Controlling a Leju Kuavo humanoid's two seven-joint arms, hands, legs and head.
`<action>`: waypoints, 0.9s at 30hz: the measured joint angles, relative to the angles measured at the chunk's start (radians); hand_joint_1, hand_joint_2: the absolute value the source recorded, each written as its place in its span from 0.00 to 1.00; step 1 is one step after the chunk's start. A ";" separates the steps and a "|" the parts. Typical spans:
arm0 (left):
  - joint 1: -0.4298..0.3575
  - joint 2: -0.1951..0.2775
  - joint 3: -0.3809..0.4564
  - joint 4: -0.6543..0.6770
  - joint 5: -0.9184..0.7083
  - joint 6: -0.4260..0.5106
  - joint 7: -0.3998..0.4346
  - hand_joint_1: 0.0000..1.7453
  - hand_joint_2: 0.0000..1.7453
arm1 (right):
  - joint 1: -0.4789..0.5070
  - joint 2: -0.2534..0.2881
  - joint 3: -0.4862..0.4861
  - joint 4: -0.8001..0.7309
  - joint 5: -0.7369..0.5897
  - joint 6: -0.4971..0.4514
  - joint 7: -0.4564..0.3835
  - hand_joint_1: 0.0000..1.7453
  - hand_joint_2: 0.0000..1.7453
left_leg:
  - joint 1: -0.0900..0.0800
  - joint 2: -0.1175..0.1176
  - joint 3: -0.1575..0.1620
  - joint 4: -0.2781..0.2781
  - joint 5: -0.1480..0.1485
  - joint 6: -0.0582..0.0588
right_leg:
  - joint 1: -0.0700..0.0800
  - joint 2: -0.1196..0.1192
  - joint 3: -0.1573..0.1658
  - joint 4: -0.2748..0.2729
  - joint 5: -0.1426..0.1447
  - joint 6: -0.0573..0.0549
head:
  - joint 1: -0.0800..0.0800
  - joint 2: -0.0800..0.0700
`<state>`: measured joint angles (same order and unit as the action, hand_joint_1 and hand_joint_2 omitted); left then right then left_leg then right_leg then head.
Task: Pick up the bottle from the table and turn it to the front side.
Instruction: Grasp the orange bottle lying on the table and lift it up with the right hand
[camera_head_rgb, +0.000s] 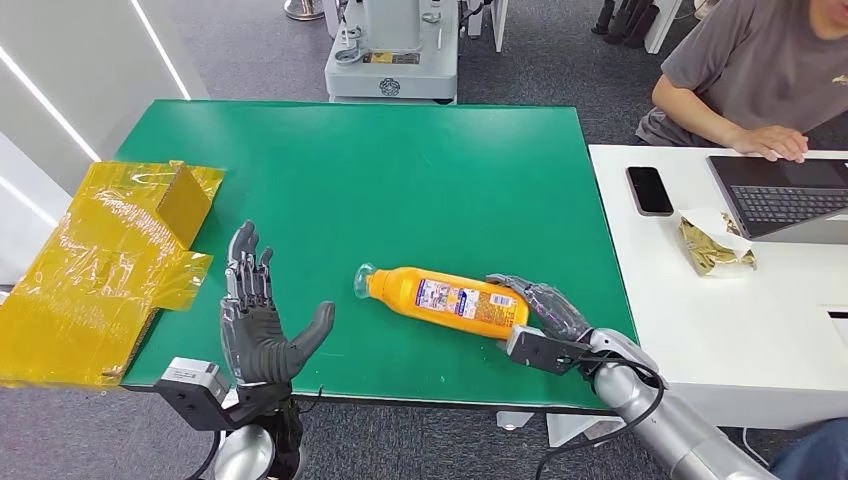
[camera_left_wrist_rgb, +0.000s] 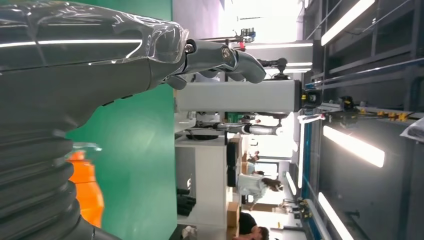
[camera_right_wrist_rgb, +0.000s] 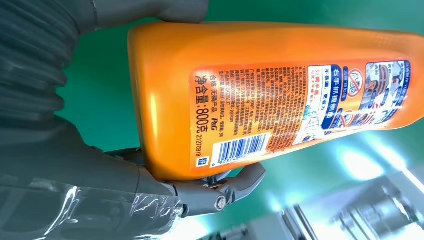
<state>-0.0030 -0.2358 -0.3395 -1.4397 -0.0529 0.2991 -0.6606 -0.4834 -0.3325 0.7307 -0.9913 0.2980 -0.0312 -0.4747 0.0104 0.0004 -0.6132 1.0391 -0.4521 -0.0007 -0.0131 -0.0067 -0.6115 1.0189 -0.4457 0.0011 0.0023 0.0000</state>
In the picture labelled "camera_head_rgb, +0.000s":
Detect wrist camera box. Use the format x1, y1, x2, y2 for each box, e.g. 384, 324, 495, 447
153, 357, 243, 433
504, 324, 594, 377

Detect gold snack packet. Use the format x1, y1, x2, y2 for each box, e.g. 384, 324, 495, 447
677, 213, 757, 278

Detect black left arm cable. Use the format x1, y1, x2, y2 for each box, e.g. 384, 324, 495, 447
188, 430, 223, 480

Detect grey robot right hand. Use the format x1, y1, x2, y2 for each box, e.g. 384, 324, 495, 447
485, 273, 593, 344

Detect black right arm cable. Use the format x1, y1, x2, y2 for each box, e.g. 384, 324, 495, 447
533, 351, 667, 480

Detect chrome round stand base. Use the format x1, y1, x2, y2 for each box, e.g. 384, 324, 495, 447
283, 0, 326, 22

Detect black chair legs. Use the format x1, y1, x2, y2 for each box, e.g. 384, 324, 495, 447
590, 0, 661, 49

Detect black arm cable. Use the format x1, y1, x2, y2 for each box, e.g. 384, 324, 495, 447
533, 351, 667, 480
188, 430, 223, 480

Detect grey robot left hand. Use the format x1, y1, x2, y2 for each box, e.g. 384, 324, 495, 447
219, 220, 337, 386

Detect black smartphone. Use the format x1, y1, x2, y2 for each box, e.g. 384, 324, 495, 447
625, 165, 675, 218

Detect person's blue trouser leg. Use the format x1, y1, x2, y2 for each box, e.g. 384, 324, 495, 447
768, 417, 848, 480

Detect white table foot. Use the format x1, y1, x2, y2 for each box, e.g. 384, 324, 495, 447
495, 411, 535, 433
545, 413, 627, 449

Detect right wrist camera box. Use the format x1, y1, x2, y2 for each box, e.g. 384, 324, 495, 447
504, 324, 594, 377

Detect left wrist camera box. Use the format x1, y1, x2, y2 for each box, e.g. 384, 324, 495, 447
153, 357, 243, 433

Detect thin white floor cable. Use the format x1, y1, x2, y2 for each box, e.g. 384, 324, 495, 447
740, 427, 773, 468

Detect person's right hand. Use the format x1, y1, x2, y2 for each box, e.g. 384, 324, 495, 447
728, 125, 811, 165

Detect yellow taped cardboard box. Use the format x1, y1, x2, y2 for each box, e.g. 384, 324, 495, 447
0, 160, 225, 391

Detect grey machine base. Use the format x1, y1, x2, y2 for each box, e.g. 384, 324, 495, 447
323, 0, 460, 105

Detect person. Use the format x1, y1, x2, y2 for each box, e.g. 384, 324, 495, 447
632, 0, 848, 167

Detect dark grey laptop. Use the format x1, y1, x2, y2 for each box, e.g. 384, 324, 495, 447
705, 154, 848, 245

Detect white furniture panel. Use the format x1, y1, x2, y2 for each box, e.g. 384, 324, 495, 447
643, 0, 684, 55
488, 0, 509, 53

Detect orange plastic bottle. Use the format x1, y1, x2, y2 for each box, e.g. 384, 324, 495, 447
352, 262, 531, 342

